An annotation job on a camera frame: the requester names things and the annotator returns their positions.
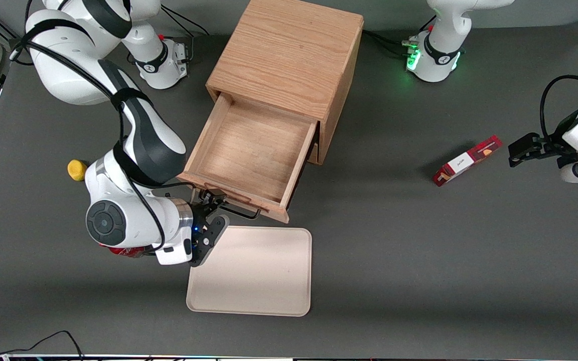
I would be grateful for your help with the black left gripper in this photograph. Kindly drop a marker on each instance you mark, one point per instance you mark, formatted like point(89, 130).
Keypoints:
point(550, 149)

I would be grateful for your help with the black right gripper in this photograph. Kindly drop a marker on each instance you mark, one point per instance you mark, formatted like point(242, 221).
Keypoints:
point(199, 213)

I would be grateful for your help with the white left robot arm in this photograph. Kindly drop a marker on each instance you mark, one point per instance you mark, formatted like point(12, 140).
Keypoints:
point(434, 67)

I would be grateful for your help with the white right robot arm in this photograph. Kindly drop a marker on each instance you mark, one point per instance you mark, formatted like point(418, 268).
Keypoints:
point(68, 75)

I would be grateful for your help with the oak wood drawer cabinet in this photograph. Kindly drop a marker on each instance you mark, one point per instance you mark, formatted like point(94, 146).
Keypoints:
point(289, 50)

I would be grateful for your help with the beige rectangular tray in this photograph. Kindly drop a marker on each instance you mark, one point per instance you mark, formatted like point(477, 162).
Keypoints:
point(254, 276)

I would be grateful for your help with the red tartan cookie box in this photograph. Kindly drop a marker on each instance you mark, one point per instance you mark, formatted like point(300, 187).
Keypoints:
point(464, 161)

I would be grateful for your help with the red bottle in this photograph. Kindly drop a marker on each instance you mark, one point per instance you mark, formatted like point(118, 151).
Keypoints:
point(123, 251)

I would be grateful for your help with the yellow lemon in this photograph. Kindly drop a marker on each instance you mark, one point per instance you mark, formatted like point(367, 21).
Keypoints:
point(76, 170)

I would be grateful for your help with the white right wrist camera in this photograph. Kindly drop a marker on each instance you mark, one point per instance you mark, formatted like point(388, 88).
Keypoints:
point(173, 253)

